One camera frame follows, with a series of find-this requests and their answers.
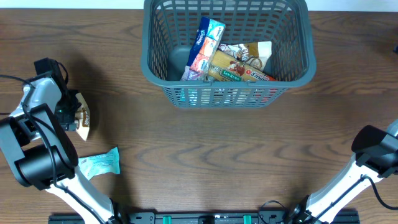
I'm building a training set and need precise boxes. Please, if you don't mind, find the beige snack bag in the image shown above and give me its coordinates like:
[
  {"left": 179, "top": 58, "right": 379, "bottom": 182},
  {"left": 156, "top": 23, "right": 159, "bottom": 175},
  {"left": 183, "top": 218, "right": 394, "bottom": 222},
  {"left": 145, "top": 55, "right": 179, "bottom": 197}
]
[
  {"left": 218, "top": 44, "right": 248, "bottom": 61},
  {"left": 75, "top": 93, "right": 90, "bottom": 141}
]

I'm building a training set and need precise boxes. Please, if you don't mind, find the teal tissue pocket pack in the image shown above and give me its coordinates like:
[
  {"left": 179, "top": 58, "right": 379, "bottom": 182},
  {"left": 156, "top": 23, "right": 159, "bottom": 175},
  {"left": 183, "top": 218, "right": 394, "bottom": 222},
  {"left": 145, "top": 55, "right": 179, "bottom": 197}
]
[{"left": 78, "top": 146, "right": 121, "bottom": 180}]

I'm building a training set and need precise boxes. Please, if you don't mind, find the San Remo pasta packet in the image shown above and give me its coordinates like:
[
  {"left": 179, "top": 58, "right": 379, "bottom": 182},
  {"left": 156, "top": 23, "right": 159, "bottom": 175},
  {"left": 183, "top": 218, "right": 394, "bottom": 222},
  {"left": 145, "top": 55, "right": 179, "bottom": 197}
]
[{"left": 208, "top": 50, "right": 275, "bottom": 82}]

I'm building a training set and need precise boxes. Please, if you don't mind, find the Kleenex tissue multipack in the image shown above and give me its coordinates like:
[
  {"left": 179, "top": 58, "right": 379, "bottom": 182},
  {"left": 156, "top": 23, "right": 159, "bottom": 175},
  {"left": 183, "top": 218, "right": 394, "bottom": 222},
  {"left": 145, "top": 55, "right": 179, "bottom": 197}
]
[{"left": 180, "top": 17, "right": 226, "bottom": 81}]

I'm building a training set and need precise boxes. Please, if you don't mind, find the beige brown snack pouch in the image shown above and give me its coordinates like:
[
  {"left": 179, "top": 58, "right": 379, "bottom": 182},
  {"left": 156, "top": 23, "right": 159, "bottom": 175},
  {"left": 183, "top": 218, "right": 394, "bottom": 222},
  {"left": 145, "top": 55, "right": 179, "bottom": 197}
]
[{"left": 241, "top": 41, "right": 272, "bottom": 70}]

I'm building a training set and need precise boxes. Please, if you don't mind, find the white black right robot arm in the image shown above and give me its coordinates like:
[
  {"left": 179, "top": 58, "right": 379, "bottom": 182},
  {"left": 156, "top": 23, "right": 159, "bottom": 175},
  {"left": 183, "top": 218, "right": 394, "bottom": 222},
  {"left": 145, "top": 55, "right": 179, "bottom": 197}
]
[{"left": 287, "top": 121, "right": 397, "bottom": 223}]

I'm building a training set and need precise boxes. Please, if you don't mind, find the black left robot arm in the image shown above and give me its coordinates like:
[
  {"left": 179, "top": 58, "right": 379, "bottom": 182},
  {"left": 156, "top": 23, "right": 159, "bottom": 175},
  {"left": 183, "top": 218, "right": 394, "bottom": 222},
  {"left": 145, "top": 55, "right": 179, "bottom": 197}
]
[{"left": 1, "top": 58, "right": 129, "bottom": 223}]

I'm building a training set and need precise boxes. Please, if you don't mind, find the grey plastic basket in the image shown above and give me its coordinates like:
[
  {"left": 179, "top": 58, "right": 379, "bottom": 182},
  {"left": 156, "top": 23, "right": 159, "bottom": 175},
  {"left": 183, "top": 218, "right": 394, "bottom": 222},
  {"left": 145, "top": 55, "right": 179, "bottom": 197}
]
[{"left": 141, "top": 0, "right": 317, "bottom": 108}]

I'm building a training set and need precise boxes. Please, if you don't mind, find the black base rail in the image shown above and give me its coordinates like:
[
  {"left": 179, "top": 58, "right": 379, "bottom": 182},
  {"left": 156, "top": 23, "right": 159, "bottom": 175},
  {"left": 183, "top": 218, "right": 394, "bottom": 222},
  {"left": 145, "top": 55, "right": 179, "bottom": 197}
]
[{"left": 48, "top": 210, "right": 361, "bottom": 224}]

